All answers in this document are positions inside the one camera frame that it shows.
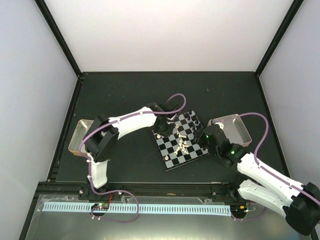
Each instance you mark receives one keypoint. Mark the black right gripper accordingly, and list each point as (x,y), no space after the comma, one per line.
(199,138)

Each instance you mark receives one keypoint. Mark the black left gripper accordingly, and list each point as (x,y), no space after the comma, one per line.
(165,134)

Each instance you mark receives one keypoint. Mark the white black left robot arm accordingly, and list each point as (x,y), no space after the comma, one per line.
(104,132)

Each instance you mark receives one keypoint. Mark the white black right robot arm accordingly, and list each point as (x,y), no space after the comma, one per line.
(297,203)

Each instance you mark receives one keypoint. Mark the black chess pieces group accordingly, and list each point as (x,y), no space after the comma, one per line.
(193,123)

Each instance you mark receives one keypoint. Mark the pile of white chess pieces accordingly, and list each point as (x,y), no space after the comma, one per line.
(182,144)

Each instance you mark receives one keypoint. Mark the black grey chess board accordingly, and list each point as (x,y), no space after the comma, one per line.
(167,146)

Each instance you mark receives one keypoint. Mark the right controller circuit board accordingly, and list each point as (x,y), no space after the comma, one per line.
(242,208)

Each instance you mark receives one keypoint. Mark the controller circuit board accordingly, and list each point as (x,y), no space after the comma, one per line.
(242,208)
(100,207)

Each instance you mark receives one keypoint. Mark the left controller circuit board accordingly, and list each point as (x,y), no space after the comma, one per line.
(100,207)

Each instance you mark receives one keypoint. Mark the pink metal tray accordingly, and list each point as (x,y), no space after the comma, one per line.
(234,129)

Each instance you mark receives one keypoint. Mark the gold rimmed metal tin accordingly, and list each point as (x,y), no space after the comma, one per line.
(79,133)

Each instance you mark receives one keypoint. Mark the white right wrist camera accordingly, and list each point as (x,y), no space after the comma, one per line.
(220,124)

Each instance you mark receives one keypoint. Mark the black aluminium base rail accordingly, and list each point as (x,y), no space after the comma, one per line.
(220,192)

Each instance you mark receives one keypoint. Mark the white slotted cable duct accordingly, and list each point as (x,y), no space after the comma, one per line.
(132,208)

